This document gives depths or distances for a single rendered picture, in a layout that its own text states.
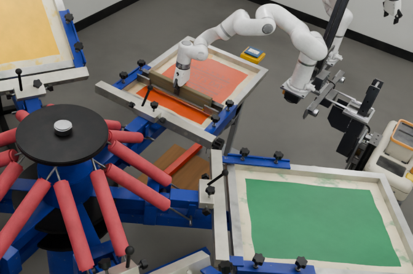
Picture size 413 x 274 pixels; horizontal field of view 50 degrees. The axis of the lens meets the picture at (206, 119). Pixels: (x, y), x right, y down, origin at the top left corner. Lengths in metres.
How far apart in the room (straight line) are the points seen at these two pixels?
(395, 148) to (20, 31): 2.01
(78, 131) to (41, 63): 0.74
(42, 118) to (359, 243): 1.35
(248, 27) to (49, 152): 1.04
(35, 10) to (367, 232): 1.89
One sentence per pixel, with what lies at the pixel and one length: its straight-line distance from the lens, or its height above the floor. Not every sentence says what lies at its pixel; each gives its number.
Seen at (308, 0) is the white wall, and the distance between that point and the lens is 5.88.
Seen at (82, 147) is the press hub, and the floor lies 1.32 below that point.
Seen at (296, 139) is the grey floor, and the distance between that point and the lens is 3.89.
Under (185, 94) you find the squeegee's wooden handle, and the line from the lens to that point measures 2.32.
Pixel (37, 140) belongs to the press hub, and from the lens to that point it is 1.59.
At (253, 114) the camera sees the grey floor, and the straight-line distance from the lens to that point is 4.00.
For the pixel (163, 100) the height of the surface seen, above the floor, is 0.96.
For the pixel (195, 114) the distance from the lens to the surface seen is 2.31.
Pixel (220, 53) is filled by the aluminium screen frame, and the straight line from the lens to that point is 2.81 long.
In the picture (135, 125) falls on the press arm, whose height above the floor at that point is 1.04.
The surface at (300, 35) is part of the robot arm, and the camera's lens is 2.11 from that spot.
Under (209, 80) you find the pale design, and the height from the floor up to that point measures 0.96.
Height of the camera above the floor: 2.39
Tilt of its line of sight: 39 degrees down
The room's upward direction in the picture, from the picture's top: 12 degrees clockwise
